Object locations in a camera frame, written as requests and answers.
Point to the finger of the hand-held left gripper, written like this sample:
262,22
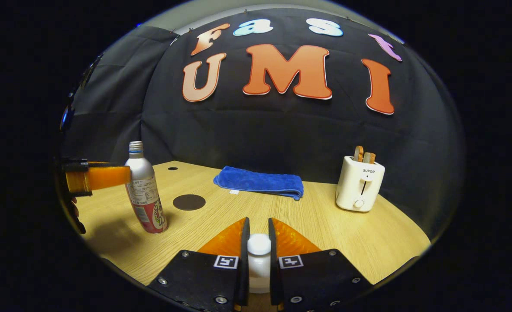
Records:
104,177

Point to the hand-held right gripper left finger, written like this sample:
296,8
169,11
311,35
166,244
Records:
244,277

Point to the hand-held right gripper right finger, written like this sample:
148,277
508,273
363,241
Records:
274,277

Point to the white teacup lid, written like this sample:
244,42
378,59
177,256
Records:
259,245

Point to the silver water bottle red label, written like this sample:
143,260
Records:
148,195

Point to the dark round coaster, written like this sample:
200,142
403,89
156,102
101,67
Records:
189,202

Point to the blue folded towel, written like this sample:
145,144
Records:
260,182

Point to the white toaster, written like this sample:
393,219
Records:
351,186

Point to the black backdrop cloth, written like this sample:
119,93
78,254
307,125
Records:
260,130

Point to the toast slice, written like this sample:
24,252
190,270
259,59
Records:
369,157
358,154

